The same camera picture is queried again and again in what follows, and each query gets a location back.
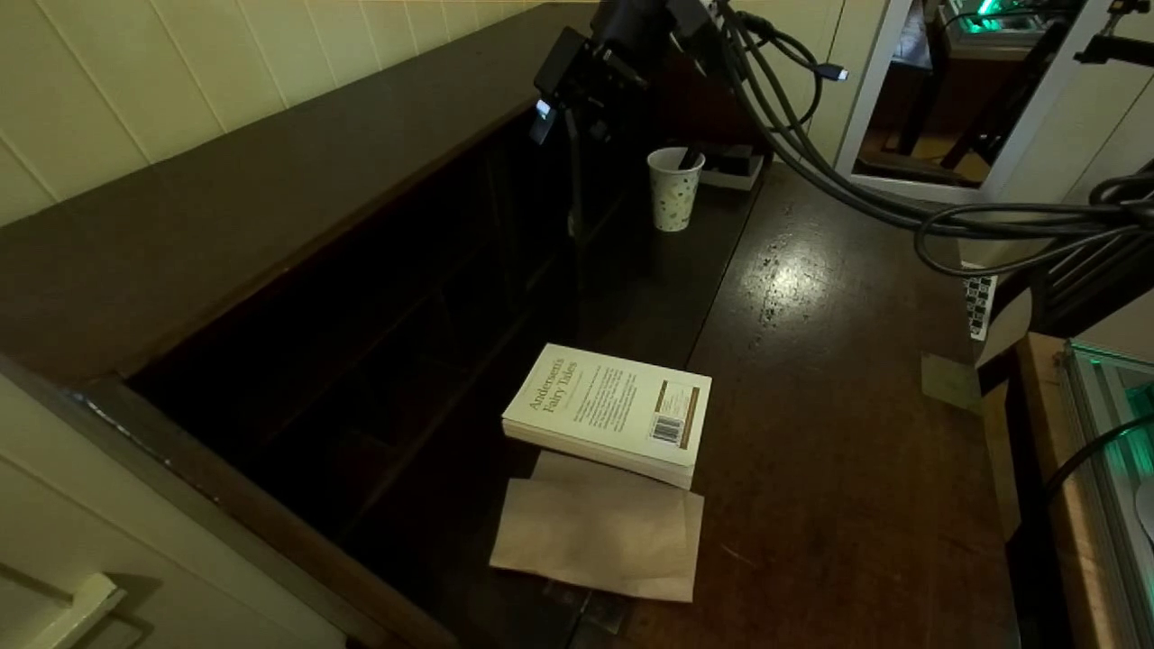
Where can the white dotted paper cup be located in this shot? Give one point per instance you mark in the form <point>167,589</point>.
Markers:
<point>671,184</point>

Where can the white paperback book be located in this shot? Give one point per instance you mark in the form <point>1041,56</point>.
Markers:
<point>611,408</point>

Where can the dark wooden cabinet door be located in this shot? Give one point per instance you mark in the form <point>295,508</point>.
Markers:
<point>579,234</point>

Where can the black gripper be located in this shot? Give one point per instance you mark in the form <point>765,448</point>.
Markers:
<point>588,86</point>

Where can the brown paper envelope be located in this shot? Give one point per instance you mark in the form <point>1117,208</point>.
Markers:
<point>599,528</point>

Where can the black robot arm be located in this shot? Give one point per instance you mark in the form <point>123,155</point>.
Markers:
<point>648,29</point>

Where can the dark wooden secretary desk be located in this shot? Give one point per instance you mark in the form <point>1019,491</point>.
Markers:
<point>320,324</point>

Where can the black thick book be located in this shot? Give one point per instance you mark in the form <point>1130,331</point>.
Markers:
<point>735,169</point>

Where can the light wooden side table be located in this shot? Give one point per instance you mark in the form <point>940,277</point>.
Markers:
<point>1059,541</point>

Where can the small tan label card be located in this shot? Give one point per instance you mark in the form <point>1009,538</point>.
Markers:
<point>951,383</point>

